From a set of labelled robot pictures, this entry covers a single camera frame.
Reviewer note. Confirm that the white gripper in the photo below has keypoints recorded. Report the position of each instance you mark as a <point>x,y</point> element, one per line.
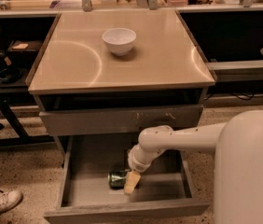
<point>135,164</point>

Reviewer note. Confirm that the green soda can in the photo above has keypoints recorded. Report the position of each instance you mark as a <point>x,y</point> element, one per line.
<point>117,179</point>

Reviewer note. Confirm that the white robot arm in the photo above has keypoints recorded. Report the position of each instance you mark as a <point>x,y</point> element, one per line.
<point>238,148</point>

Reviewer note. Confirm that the grey middle drawer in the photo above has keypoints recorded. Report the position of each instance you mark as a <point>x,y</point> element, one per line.
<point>164,190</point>

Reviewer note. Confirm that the grey drawer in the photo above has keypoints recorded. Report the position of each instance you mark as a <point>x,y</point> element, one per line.
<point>119,120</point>
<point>164,190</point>

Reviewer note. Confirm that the grey top drawer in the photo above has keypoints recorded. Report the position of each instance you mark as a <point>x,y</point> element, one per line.
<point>119,120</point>

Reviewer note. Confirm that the grey drawer cabinet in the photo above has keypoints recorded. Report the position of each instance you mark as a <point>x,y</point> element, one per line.
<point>74,69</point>

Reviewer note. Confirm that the white ceramic bowl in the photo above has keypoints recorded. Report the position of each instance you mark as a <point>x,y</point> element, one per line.
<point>119,41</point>

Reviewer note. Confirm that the white sneaker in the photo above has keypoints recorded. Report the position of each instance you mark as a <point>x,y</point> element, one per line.
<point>9,200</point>

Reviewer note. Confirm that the black box with note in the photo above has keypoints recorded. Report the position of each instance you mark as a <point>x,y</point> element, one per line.
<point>24,49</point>

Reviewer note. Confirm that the black table frame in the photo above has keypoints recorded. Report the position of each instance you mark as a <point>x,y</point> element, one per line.
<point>23,138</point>

